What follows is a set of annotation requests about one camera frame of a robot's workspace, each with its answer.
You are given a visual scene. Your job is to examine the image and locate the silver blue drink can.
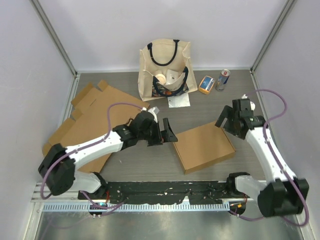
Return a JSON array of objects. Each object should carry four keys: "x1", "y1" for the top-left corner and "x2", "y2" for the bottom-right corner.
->
[{"x1": 215, "y1": 69, "x2": 231, "y2": 91}]

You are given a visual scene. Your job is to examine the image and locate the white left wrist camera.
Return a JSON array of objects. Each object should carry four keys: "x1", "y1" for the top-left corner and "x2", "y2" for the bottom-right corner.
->
[{"x1": 141, "y1": 106, "x2": 160, "y2": 123}]

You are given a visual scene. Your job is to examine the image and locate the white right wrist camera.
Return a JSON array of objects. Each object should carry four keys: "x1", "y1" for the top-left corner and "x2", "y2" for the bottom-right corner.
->
[{"x1": 241, "y1": 94, "x2": 256, "y2": 111}]

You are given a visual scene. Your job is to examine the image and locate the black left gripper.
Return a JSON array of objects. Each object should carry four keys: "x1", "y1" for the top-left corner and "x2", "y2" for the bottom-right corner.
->
[{"x1": 138, "y1": 118, "x2": 178, "y2": 147}]

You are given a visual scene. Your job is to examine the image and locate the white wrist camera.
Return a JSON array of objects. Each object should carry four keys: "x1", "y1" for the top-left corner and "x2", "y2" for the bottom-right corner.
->
[
  {"x1": 141, "y1": 106, "x2": 160, "y2": 123},
  {"x1": 241, "y1": 94, "x2": 256, "y2": 111}
]

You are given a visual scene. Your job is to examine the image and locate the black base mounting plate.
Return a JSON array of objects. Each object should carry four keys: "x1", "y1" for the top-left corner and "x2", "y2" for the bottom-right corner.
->
[{"x1": 88, "y1": 180, "x2": 245, "y2": 205}]

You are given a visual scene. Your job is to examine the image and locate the spare cardboard blank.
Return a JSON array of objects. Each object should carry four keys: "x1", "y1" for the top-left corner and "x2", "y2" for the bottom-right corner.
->
[{"x1": 42, "y1": 80, "x2": 150, "y2": 173}]

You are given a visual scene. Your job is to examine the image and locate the white box in bag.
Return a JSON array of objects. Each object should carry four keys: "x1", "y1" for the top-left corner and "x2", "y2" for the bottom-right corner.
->
[{"x1": 165, "y1": 69, "x2": 179, "y2": 85}]

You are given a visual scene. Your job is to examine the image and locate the beige canvas tote bag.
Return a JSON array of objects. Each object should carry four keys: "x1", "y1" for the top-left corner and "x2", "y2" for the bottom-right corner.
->
[{"x1": 137, "y1": 38, "x2": 198, "y2": 102}]

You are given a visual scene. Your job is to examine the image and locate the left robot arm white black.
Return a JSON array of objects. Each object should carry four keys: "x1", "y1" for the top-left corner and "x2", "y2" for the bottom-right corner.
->
[{"x1": 38, "y1": 110, "x2": 178, "y2": 200}]

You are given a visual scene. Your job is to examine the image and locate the brown cardboard box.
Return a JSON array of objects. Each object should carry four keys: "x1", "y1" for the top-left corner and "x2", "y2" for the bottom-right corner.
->
[{"x1": 173, "y1": 121, "x2": 236, "y2": 175}]

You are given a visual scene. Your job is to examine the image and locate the white slotted cable duct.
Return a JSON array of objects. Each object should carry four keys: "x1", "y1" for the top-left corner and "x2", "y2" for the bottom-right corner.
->
[{"x1": 42, "y1": 201, "x2": 230, "y2": 213}]

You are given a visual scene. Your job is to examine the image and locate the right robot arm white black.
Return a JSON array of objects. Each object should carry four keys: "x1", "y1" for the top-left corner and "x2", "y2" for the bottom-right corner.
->
[{"x1": 215, "y1": 98, "x2": 309, "y2": 218}]

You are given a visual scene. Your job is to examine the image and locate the tape roll in bag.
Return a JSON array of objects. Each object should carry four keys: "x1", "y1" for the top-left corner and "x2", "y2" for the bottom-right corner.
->
[{"x1": 155, "y1": 73, "x2": 167, "y2": 85}]

